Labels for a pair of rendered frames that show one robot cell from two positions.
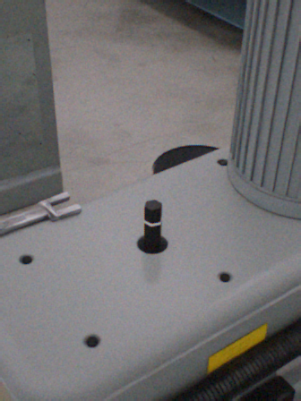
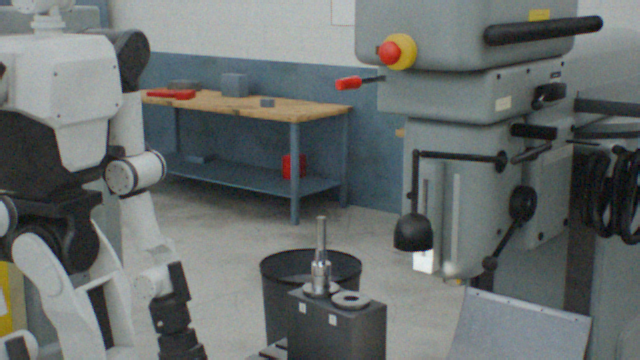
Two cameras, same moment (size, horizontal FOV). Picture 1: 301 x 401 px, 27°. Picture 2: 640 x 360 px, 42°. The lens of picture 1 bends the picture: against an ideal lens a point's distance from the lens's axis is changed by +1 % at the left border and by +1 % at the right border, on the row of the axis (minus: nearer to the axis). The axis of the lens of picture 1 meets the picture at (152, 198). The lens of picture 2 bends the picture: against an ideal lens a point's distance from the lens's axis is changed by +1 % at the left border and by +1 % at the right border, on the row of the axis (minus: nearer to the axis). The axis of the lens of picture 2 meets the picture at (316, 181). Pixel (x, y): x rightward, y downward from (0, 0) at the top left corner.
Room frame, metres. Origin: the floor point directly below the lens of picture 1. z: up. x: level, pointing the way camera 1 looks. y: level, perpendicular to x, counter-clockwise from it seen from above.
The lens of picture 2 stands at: (-0.88, 0.69, 1.87)
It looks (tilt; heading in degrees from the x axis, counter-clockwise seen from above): 14 degrees down; 344
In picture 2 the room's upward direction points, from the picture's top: straight up
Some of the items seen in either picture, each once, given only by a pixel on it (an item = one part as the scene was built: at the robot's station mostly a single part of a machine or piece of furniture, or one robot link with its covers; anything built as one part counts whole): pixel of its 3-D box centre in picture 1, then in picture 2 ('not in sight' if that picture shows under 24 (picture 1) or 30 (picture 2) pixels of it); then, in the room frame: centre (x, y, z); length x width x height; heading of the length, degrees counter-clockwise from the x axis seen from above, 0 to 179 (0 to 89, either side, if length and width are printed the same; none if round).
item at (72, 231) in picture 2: not in sight; (32, 226); (0.90, 0.82, 1.37); 0.28 x 0.13 x 0.18; 48
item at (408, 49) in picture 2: not in sight; (398, 51); (0.43, 0.18, 1.76); 0.06 x 0.02 x 0.06; 36
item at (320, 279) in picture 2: not in sight; (321, 276); (0.90, 0.19, 1.19); 0.05 x 0.05 x 0.05
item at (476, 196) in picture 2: not in sight; (459, 191); (0.56, -0.01, 1.47); 0.21 x 0.19 x 0.32; 36
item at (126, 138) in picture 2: not in sight; (127, 140); (1.01, 0.61, 1.52); 0.13 x 0.12 x 0.22; 138
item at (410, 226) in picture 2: not in sight; (413, 229); (0.44, 0.14, 1.44); 0.07 x 0.07 x 0.06
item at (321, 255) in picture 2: not in sight; (321, 240); (0.90, 0.19, 1.28); 0.03 x 0.03 x 0.11
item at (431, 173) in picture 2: not in sight; (429, 216); (0.50, 0.09, 1.45); 0.04 x 0.04 x 0.21; 36
